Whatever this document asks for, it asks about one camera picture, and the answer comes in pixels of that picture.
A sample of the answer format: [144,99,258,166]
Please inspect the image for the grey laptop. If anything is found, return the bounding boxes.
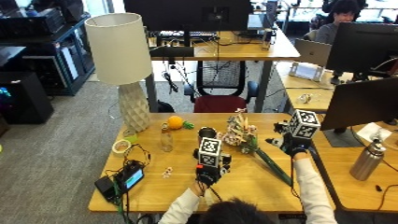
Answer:
[294,38,333,68]

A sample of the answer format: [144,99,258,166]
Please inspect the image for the black cup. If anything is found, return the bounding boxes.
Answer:
[197,126,218,143]

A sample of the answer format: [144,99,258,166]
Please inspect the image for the black device with screen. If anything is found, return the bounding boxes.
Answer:
[115,162,145,193]

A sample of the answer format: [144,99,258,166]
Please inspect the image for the roll of tape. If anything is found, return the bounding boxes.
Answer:
[111,139,133,158]

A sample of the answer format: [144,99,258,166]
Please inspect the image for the wooden desk with grey legs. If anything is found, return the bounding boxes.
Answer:
[144,27,302,114]

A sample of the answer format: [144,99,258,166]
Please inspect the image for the white marker cube glove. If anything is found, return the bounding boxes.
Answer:
[288,108,322,140]
[198,136,224,169]

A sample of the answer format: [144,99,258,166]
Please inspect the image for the black cables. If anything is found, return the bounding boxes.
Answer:
[104,143,153,224]

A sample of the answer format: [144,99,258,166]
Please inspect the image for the white marker cube right glove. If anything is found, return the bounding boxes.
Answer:
[288,108,322,140]

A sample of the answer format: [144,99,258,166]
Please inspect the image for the pink artificial flower bouquet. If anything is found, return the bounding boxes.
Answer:
[217,107,294,188]

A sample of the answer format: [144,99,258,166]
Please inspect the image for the white marker cube left glove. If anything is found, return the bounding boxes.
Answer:
[198,136,224,169]

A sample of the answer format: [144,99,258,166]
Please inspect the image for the black computer tower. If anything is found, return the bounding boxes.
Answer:
[0,71,55,125]

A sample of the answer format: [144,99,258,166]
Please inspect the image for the white paper sheet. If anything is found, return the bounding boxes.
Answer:
[356,121,393,144]

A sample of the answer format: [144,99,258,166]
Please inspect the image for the large black monitor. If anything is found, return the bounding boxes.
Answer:
[123,0,254,48]

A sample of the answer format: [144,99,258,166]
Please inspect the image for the green sticky note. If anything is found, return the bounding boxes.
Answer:
[124,133,140,145]

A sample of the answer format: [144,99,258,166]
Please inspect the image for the steel water bottle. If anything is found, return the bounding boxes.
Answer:
[349,137,389,182]

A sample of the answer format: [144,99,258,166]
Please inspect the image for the clear glass bottle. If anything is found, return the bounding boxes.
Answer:
[160,121,175,153]

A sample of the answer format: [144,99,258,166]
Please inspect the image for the black power adapter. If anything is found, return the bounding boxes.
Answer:
[93,175,121,202]

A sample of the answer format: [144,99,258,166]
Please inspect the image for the black monitor with square stand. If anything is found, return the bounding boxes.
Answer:
[320,77,398,148]

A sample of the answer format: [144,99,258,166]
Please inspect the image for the white table lamp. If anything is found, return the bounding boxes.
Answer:
[84,12,155,133]

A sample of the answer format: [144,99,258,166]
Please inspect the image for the black computer monitor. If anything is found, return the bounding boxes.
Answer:
[325,21,398,86]

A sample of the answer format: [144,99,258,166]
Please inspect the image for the person's left hand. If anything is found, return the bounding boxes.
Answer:
[192,148,233,188]

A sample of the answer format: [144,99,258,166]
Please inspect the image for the black cable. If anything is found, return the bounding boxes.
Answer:
[374,183,398,213]

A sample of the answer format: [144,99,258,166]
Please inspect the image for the person's right hand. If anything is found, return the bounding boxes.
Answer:
[265,121,313,158]

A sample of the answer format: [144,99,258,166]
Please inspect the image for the black and red office chair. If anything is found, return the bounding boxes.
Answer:
[183,60,260,114]

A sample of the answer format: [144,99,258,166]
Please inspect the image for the white tablet stand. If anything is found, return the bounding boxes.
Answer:
[288,61,326,83]

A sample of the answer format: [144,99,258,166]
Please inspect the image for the black shelf rack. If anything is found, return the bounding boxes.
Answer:
[0,7,97,97]

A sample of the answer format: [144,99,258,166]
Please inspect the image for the black keyboard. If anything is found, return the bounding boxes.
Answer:
[159,30,220,40]

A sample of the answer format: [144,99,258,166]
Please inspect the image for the orange toy fruit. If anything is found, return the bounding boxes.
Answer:
[167,115,185,131]

